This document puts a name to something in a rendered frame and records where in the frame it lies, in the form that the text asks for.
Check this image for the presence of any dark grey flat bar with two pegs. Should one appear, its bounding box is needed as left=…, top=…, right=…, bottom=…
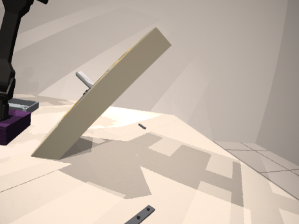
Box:
left=125, top=205, right=155, bottom=224

